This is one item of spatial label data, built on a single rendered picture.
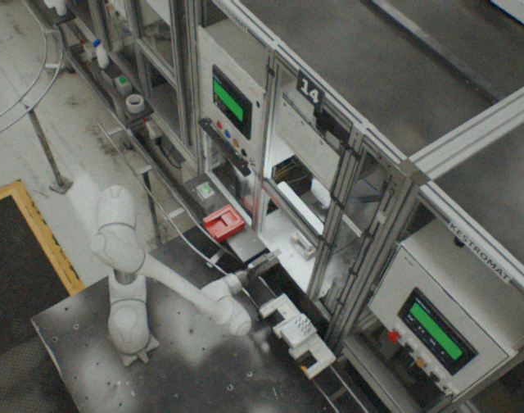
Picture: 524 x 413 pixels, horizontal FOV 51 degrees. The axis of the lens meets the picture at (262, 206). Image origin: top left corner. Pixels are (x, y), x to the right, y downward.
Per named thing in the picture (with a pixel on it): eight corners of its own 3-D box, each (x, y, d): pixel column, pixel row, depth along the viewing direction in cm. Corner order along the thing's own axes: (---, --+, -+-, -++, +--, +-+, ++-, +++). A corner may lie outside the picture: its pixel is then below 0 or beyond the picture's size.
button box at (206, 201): (196, 201, 272) (195, 187, 262) (210, 193, 275) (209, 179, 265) (205, 211, 269) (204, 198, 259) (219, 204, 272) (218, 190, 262)
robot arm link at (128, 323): (113, 356, 245) (104, 338, 227) (113, 317, 255) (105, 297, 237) (150, 351, 247) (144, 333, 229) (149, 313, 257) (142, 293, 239)
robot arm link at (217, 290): (222, 289, 244) (237, 306, 235) (191, 307, 238) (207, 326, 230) (217, 273, 237) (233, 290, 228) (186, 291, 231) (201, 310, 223)
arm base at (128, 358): (129, 375, 246) (128, 371, 241) (106, 336, 255) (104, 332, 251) (164, 352, 253) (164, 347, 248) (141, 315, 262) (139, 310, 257)
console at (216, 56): (196, 114, 243) (191, 28, 205) (250, 88, 253) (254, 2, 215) (252, 177, 225) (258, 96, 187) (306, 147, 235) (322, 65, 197)
